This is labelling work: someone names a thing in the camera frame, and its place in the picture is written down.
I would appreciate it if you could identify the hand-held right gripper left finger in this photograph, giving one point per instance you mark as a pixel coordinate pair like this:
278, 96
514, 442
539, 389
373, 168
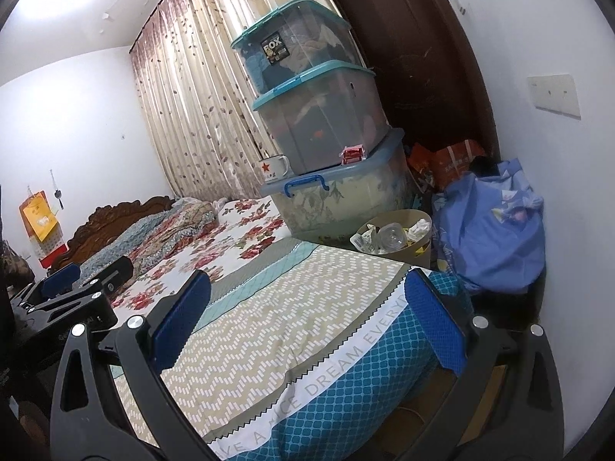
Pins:
180, 317

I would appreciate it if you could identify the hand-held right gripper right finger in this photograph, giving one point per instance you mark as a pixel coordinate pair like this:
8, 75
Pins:
432, 326

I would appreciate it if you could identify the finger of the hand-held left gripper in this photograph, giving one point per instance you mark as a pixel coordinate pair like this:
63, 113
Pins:
108, 271
62, 276

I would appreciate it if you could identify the beige round wastebasket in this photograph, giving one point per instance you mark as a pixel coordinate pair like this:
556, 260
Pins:
413, 257

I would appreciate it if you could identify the green beige wrapper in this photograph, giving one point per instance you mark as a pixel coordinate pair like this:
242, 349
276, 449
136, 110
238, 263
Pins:
365, 240

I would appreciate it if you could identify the brown patterned handbag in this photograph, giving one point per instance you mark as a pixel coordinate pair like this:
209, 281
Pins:
12, 269

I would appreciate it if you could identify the carved wooden bed headboard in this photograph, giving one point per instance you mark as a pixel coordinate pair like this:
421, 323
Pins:
105, 216

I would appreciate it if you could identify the folded patchwork quilt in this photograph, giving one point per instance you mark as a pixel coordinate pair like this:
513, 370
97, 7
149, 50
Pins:
168, 230

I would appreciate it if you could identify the blue cloth bag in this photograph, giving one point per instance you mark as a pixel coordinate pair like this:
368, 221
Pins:
485, 240

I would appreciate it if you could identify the white floral bedsheet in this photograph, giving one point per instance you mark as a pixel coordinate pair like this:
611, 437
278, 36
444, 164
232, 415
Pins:
250, 230

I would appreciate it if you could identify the large grey-lid storage box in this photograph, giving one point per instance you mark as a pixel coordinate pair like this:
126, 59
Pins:
346, 197

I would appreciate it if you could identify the orange plastic bag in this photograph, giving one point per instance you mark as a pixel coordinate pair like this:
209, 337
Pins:
451, 158

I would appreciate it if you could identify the white enamel mug red star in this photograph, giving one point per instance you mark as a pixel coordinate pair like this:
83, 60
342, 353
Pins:
271, 167

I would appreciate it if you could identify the red candy wrapper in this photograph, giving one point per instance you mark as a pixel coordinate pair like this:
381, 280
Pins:
353, 154

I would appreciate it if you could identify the leaf print curtain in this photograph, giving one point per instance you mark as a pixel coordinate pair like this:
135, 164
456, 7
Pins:
192, 81

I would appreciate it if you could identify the medium clear storage box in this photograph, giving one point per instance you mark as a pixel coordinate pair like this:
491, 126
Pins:
326, 120

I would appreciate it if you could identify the dark brown wooden door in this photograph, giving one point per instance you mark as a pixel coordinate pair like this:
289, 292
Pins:
423, 57

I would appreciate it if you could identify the small clear storage box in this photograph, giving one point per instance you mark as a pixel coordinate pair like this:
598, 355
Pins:
307, 43

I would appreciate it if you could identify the red yellow wall calendar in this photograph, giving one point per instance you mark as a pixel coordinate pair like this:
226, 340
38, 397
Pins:
38, 218

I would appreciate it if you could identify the hanging wall ornament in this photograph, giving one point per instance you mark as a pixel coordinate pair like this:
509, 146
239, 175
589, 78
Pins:
58, 195

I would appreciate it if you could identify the white wall switch plate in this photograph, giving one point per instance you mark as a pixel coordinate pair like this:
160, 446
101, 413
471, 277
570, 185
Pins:
552, 95

